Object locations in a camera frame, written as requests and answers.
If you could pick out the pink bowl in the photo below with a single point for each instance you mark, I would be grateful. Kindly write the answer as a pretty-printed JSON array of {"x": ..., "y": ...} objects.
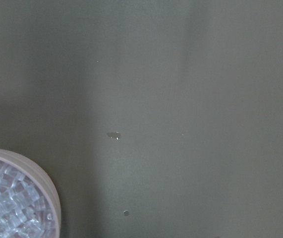
[{"x": 39, "y": 177}]

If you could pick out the clear ice cube pile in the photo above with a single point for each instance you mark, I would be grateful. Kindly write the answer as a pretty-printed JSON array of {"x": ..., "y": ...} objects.
[{"x": 24, "y": 210}]

